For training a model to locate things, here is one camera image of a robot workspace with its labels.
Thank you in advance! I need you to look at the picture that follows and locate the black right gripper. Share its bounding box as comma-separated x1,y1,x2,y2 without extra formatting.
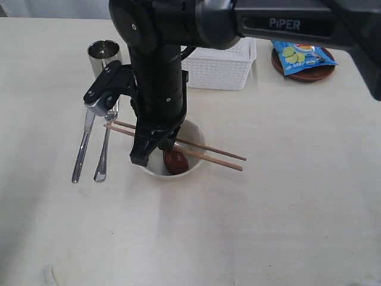
127,45,185,167

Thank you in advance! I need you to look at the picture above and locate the brown wooden spoon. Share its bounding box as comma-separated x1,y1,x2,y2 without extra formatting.
163,150,189,175

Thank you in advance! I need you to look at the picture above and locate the clear glass bowl with flowers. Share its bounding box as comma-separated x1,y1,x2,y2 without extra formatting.
140,120,207,181

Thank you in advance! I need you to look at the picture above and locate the silver fork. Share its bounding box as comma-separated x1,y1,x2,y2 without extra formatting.
93,101,119,182

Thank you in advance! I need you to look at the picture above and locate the silver table knife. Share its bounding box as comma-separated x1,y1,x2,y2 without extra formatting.
71,110,95,184

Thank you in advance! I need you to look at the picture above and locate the white perforated plastic basket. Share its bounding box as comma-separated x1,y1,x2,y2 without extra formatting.
182,38,257,91

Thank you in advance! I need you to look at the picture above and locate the metal cup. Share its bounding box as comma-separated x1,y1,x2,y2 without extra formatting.
88,39,123,78

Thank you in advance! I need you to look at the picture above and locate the blue chips bag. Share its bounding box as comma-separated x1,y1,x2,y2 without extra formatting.
271,40,337,76

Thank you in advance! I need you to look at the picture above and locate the brown round plate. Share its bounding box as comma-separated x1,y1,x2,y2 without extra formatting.
271,48,336,82

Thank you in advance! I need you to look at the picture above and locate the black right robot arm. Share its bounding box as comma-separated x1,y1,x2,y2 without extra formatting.
108,0,380,166

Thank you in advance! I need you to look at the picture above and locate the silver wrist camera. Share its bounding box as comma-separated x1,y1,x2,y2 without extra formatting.
82,60,135,117

